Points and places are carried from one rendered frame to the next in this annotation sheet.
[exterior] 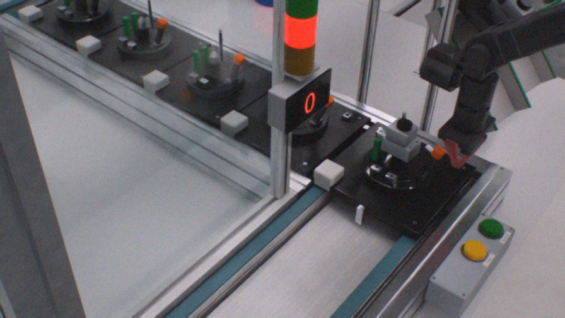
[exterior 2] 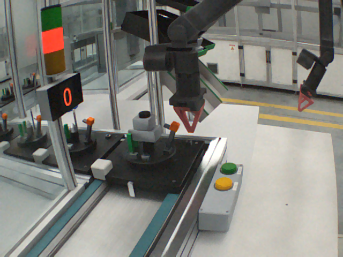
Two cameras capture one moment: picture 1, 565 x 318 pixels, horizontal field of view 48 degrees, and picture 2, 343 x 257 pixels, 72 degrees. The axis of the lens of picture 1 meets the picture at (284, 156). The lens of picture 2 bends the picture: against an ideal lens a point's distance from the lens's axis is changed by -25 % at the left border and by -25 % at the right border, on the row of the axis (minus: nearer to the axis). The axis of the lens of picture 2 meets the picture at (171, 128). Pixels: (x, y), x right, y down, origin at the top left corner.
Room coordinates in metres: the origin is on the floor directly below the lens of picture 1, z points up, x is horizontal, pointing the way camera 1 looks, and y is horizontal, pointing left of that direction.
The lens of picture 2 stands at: (0.26, -0.08, 1.36)
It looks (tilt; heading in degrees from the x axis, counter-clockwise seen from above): 24 degrees down; 343
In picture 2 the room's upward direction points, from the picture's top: 5 degrees counter-clockwise
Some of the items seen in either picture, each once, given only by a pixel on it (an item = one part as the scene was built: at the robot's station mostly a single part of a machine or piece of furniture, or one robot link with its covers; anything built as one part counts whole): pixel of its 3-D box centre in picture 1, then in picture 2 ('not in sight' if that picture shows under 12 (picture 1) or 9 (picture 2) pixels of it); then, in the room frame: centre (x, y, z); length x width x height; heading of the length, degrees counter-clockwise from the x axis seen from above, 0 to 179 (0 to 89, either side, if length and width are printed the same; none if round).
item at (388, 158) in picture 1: (396, 168); (149, 153); (0.96, -0.23, 0.98); 0.14 x 0.14 x 0.02
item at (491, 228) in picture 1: (490, 229); (229, 169); (0.82, -0.39, 0.96); 0.04 x 0.04 x 0.02
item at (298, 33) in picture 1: (300, 26); (52, 40); (0.88, -0.02, 1.33); 0.05 x 0.05 x 0.05
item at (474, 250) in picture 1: (474, 251); (223, 184); (0.77, -0.35, 0.96); 0.04 x 0.04 x 0.02
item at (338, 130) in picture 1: (296, 105); (74, 134); (1.12, -0.02, 1.01); 0.24 x 0.24 x 0.13; 53
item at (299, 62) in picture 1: (299, 54); (54, 61); (0.88, -0.02, 1.28); 0.05 x 0.05 x 0.05
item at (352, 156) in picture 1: (395, 175); (150, 159); (0.96, -0.23, 0.96); 0.24 x 0.24 x 0.02; 53
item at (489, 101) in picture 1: (474, 86); (184, 60); (0.90, -0.31, 1.23); 0.07 x 0.06 x 0.07; 48
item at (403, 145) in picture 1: (397, 134); (142, 125); (0.97, -0.22, 1.06); 0.08 x 0.04 x 0.07; 52
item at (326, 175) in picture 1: (328, 175); (102, 169); (0.95, -0.09, 0.97); 0.05 x 0.05 x 0.04; 53
